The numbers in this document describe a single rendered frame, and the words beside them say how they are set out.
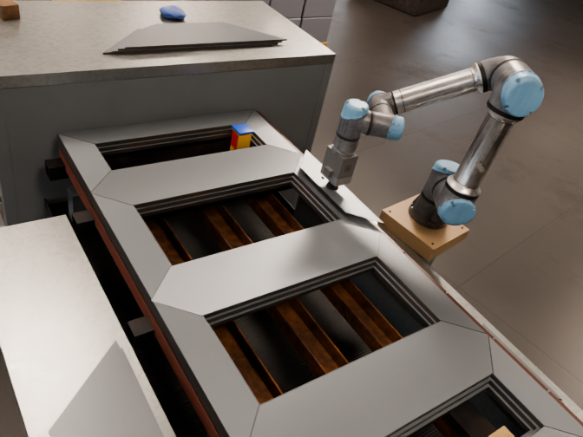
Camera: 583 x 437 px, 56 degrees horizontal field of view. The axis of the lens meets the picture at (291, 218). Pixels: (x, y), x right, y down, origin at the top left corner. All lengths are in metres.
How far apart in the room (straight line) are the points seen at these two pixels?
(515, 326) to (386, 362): 1.72
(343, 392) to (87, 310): 0.66
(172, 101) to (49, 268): 0.78
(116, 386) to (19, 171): 0.96
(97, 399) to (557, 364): 2.23
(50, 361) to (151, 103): 1.00
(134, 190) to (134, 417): 0.70
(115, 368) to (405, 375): 0.66
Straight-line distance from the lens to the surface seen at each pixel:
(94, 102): 1.94
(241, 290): 1.39
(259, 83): 2.19
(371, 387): 1.29
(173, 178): 1.73
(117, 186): 1.68
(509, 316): 3.04
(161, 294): 1.36
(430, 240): 1.97
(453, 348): 1.46
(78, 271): 1.57
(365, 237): 1.66
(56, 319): 1.46
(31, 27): 2.18
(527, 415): 1.45
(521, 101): 1.69
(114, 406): 1.26
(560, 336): 3.12
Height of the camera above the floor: 1.86
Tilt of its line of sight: 37 degrees down
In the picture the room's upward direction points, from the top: 14 degrees clockwise
